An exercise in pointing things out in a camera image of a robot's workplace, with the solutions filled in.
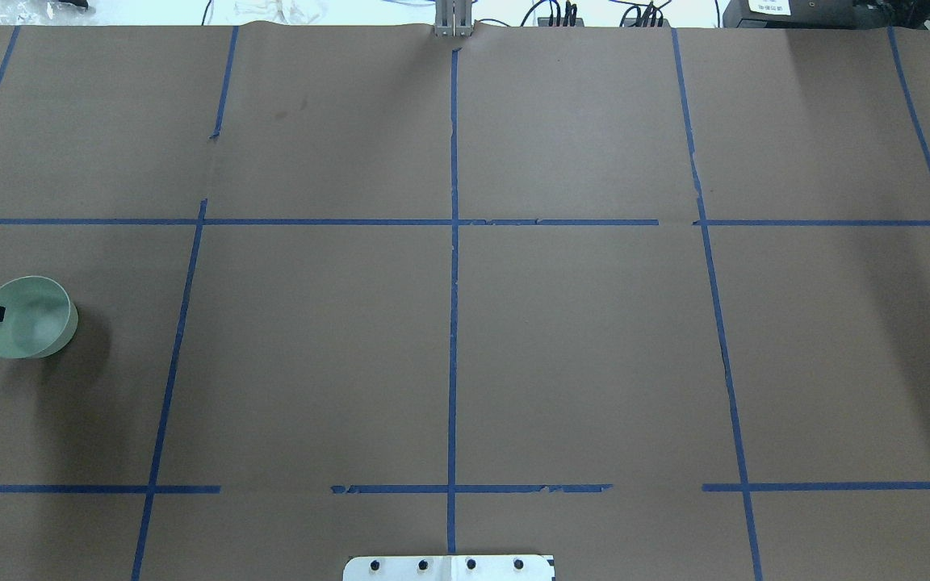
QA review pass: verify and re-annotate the pale green bowl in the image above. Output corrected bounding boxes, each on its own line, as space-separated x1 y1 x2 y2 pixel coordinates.
0 275 80 359

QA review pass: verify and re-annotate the black desktop box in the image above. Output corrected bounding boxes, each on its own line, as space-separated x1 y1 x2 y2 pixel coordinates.
721 1 898 30

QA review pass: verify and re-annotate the crumpled clear plastic bag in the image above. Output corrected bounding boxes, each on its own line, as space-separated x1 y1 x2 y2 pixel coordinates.
0 1 94 26

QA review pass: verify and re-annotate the white crumpled cloth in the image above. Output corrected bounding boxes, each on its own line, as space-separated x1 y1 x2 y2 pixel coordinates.
232 1 329 26

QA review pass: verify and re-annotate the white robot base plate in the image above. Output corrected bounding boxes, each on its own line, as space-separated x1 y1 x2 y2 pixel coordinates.
342 554 556 580

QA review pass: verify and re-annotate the aluminium frame post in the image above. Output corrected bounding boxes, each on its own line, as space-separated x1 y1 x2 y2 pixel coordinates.
433 0 475 38

